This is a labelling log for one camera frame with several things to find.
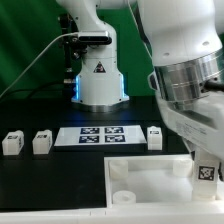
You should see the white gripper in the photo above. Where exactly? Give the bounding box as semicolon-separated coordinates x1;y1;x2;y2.
156;93;224;153

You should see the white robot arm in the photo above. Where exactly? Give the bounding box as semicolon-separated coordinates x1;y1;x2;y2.
56;0;224;158

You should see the white sheet with tags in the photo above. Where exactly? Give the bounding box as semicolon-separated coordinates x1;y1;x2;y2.
55;125;146;147

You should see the white square table top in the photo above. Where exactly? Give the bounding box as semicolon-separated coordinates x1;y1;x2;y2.
104;155;224;208

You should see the grey cable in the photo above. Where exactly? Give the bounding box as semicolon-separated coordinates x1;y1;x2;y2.
0;32;80;100

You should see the white front rail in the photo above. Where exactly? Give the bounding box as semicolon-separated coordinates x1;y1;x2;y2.
0;202;224;224

